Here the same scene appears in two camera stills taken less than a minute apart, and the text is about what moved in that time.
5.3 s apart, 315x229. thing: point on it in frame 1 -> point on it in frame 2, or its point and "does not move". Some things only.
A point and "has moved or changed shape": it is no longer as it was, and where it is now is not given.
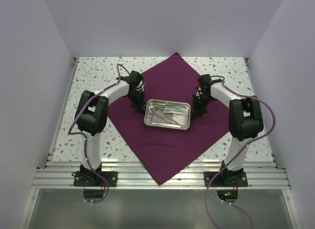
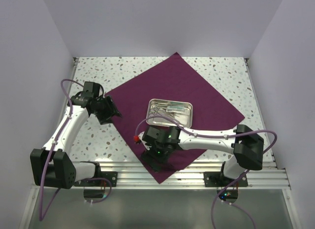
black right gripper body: x=200 y=103 -> x=157 y=150
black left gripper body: x=137 y=100 -> x=101 y=110
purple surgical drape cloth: x=162 y=151 does not move
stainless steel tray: x=167 y=114 does not move
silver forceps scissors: x=153 y=114 has moved or changed shape
